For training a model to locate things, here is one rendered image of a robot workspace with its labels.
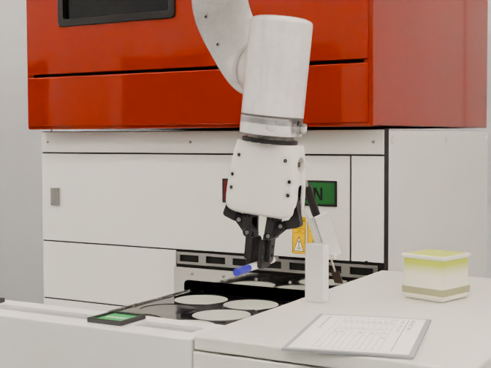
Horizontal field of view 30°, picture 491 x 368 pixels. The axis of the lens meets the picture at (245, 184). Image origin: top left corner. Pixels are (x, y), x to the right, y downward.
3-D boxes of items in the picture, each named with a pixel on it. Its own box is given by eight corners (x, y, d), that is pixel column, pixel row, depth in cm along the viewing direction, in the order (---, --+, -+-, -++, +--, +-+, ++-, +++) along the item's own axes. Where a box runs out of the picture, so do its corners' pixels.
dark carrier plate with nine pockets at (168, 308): (191, 294, 181) (191, 291, 181) (351, 310, 164) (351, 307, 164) (77, 326, 152) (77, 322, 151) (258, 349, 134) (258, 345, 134)
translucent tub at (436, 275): (428, 291, 142) (429, 247, 142) (471, 297, 137) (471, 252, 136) (400, 297, 137) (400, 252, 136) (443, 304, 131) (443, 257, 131)
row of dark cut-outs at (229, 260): (178, 263, 188) (177, 251, 188) (378, 279, 166) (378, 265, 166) (176, 263, 188) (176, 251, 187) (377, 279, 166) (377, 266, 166)
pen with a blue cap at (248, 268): (274, 253, 131) (232, 268, 118) (280, 254, 131) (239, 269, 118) (274, 261, 131) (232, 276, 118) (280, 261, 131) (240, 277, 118)
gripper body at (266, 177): (316, 135, 124) (307, 217, 125) (248, 127, 128) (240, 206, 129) (296, 136, 117) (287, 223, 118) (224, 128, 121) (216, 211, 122)
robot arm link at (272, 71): (229, 110, 125) (256, 115, 117) (238, 13, 124) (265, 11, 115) (284, 115, 128) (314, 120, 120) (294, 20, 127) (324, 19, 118)
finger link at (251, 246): (264, 216, 125) (259, 263, 126) (242, 212, 127) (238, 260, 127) (254, 218, 122) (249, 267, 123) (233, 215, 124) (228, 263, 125)
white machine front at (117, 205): (51, 306, 209) (48, 131, 207) (387, 346, 168) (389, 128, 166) (42, 308, 206) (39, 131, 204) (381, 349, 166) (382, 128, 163)
